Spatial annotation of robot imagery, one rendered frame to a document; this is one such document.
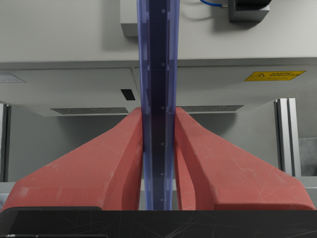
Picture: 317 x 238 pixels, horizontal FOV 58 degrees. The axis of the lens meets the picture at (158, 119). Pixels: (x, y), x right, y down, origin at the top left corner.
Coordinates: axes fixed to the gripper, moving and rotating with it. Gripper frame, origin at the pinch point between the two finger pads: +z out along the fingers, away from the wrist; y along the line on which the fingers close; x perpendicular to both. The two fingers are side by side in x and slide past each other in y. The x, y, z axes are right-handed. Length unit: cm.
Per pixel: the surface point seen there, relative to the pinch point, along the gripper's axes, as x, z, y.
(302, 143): 59, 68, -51
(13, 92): 23, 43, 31
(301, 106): 50, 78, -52
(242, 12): 3.8, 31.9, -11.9
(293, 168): 44, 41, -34
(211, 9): 4.4, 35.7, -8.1
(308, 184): 6.4, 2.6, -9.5
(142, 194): 6.9, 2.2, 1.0
